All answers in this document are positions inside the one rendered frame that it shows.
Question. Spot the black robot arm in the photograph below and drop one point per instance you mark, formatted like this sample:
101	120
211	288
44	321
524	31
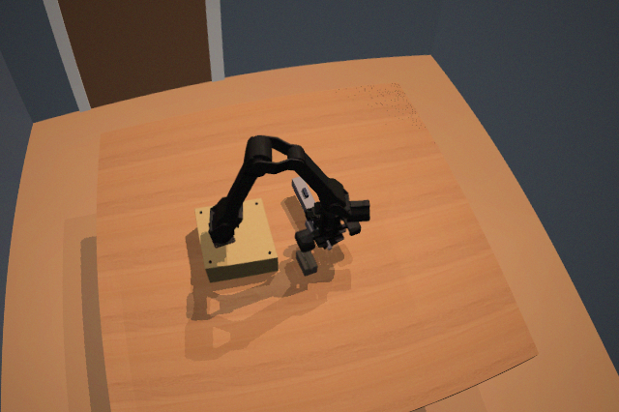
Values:
333	204

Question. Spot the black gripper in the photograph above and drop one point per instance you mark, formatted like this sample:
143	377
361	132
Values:
305	239

